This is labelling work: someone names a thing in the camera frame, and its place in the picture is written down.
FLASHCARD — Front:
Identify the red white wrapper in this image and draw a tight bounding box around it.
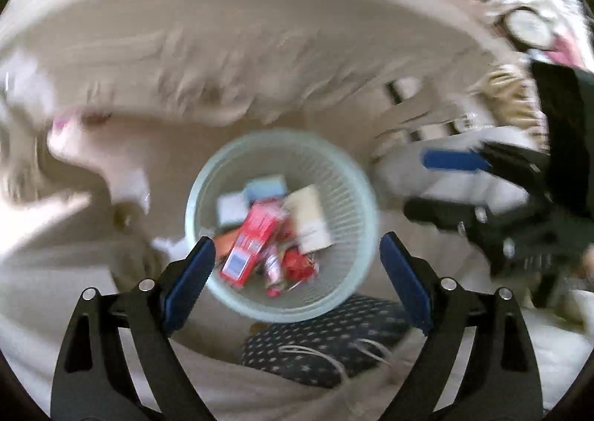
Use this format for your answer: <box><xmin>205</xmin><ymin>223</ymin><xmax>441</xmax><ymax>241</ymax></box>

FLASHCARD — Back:
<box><xmin>263</xmin><ymin>249</ymin><xmax>287</xmax><ymax>299</ymax></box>

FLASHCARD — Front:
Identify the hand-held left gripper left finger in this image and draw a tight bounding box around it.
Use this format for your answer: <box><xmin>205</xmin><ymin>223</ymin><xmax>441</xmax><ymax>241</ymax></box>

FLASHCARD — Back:
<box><xmin>50</xmin><ymin>235</ymin><xmax>219</xmax><ymax>421</ymax></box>

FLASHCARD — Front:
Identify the beige paper packet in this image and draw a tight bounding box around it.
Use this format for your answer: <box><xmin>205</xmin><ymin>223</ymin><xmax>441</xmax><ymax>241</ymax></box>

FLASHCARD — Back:
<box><xmin>283</xmin><ymin>184</ymin><xmax>336</xmax><ymax>255</ymax></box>

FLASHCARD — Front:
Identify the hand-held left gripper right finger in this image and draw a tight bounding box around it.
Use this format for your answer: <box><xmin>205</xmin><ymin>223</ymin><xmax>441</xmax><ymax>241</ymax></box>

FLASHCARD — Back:
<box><xmin>378</xmin><ymin>232</ymin><xmax>544</xmax><ymax>421</ymax></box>

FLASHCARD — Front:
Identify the pale crumpled cloth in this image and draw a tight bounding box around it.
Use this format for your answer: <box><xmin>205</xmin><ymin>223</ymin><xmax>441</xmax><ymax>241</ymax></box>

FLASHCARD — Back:
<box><xmin>46</xmin><ymin>108</ymin><xmax>153</xmax><ymax>214</ymax></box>

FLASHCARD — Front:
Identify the dark star-patterned cushion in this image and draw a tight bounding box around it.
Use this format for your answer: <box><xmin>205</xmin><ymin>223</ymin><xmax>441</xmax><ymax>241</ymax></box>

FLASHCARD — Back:
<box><xmin>240</xmin><ymin>295</ymin><xmax>419</xmax><ymax>390</ymax></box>

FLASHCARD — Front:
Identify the red cardboard box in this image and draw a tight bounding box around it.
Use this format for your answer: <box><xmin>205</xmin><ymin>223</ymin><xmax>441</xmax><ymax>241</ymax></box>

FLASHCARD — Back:
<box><xmin>220</xmin><ymin>199</ymin><xmax>291</xmax><ymax>290</ymax></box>

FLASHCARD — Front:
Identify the red packet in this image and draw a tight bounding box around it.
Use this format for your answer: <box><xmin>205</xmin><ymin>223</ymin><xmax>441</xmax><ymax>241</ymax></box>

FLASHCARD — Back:
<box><xmin>281</xmin><ymin>247</ymin><xmax>321</xmax><ymax>285</ymax></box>

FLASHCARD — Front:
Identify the small white box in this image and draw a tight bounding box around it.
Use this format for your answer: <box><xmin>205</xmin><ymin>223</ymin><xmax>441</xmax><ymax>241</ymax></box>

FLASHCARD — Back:
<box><xmin>216</xmin><ymin>192</ymin><xmax>252</xmax><ymax>227</ymax></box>

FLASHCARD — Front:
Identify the light blue box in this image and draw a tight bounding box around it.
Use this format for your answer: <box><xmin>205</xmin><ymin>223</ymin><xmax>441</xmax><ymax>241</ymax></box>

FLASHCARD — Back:
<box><xmin>244</xmin><ymin>174</ymin><xmax>289</xmax><ymax>204</ymax></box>

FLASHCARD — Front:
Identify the white cable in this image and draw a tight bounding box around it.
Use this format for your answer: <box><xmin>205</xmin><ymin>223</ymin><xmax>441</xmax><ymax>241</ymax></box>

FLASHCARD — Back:
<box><xmin>277</xmin><ymin>339</ymin><xmax>396</xmax><ymax>385</ymax></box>

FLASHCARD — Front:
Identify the pale mesh waste basket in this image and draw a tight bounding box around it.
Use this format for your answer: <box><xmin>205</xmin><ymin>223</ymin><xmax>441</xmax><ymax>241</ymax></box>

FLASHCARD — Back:
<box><xmin>185</xmin><ymin>128</ymin><xmax>380</xmax><ymax>324</ymax></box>

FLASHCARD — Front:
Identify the orange packet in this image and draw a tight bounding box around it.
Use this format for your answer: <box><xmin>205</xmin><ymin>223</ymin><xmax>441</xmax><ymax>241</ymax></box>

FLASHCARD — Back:
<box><xmin>213</xmin><ymin>231</ymin><xmax>242</xmax><ymax>267</ymax></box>

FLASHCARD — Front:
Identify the white fringed tablecloth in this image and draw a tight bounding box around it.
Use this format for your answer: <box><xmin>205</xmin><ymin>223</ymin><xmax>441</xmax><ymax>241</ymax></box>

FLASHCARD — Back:
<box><xmin>0</xmin><ymin>0</ymin><xmax>513</xmax><ymax>127</ymax></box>

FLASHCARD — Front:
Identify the ornate beige sofa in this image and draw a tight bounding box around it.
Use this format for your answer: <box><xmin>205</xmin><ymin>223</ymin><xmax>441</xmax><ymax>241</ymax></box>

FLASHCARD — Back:
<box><xmin>418</xmin><ymin>0</ymin><xmax>594</xmax><ymax>157</ymax></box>

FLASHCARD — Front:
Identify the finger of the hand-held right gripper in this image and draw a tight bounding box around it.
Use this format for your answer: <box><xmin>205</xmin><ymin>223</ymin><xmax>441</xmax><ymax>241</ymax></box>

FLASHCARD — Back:
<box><xmin>403</xmin><ymin>197</ymin><xmax>549</xmax><ymax>265</ymax></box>
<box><xmin>420</xmin><ymin>141</ymin><xmax>554</xmax><ymax>200</ymax></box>

